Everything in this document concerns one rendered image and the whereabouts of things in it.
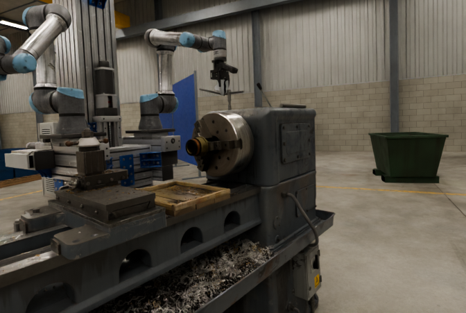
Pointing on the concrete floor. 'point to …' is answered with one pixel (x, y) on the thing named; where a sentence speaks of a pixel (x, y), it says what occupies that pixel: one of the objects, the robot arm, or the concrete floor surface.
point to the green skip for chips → (408, 156)
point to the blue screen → (184, 117)
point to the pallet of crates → (23, 175)
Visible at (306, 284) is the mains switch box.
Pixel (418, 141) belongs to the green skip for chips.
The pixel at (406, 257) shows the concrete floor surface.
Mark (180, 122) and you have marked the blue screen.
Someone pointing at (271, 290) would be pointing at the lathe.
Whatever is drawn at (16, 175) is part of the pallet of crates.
